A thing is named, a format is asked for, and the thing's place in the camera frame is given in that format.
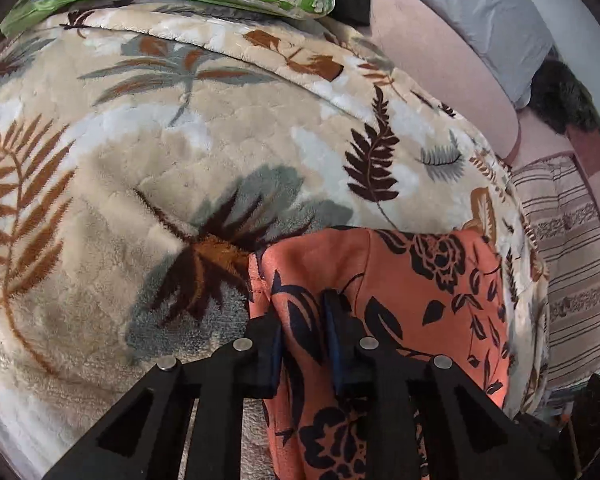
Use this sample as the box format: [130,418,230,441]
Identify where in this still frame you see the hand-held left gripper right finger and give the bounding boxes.
[321,289,562,480]

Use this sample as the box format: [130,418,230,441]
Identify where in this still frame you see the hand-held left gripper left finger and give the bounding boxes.
[42,304,284,480]

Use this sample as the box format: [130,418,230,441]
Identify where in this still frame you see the orange black floral garment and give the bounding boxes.
[247,226,514,480]

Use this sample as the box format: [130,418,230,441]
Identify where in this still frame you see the beige leaf print blanket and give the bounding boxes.
[0,2,552,480]

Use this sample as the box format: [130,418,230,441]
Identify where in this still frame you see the striped beige cloth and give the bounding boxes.
[509,154,600,392]

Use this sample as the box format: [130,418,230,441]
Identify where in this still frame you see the dark object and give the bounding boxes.
[511,372,600,480]

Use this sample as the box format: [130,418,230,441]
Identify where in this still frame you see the dark furry cloth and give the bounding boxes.
[527,58,600,137]

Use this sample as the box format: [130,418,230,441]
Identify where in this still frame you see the grey pillow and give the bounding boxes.
[389,0,557,111]

